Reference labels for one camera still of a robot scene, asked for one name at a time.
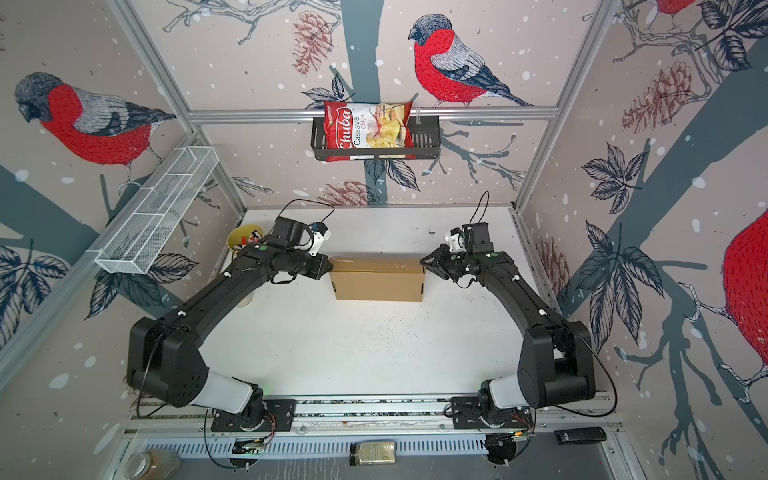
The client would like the brown cardboard box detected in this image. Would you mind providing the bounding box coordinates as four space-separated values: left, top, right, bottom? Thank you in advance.
330 255 426 302

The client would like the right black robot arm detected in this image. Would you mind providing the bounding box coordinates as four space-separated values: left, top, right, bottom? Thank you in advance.
420 222 596 409

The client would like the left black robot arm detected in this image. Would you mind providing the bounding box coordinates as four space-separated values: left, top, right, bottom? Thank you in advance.
127 216 333 424

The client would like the yellow cup with markers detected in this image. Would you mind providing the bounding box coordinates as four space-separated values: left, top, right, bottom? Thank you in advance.
226 224 264 253

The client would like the black lidded spice jar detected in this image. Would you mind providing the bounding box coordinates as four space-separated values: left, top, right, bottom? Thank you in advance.
236 292 253 308

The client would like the red cassava chips bag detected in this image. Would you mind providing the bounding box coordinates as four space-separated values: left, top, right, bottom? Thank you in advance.
323 102 414 150

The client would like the glass jar lying flat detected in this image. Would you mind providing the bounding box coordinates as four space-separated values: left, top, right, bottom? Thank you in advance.
349 440 396 467

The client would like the black remote device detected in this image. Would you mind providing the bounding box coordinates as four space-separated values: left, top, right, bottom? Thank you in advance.
554 427 607 445

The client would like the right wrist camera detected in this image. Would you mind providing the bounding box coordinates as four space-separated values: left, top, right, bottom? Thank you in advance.
445 227 466 254

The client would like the black wall basket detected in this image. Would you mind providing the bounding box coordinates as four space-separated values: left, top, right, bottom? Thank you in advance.
310 116 441 161

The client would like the white wire mesh shelf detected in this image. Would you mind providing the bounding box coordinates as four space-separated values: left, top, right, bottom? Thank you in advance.
95 146 219 274

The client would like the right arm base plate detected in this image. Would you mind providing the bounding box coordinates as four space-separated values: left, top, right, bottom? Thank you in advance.
443 396 534 431

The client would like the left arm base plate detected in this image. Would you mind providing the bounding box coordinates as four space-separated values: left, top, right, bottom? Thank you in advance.
211 397 297 433

